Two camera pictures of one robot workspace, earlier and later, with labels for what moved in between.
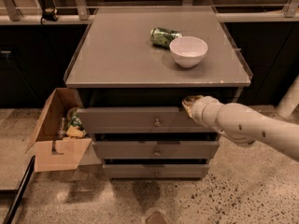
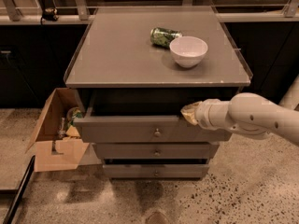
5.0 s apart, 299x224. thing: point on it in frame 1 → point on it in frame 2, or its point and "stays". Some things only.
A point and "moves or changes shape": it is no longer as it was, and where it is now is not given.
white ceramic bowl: (188, 51) stays
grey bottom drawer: (156, 171) stays
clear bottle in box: (62, 132) stays
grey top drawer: (137, 119) moves or changes shape
